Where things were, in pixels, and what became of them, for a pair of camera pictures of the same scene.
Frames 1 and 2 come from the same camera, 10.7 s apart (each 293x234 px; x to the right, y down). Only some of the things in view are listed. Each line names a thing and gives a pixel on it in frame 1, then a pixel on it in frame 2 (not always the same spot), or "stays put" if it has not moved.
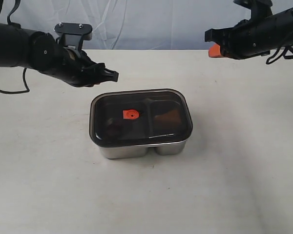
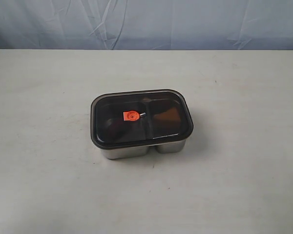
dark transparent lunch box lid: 135,117 stays put
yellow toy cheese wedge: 171,119 stays put
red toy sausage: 129,114 to 115,128
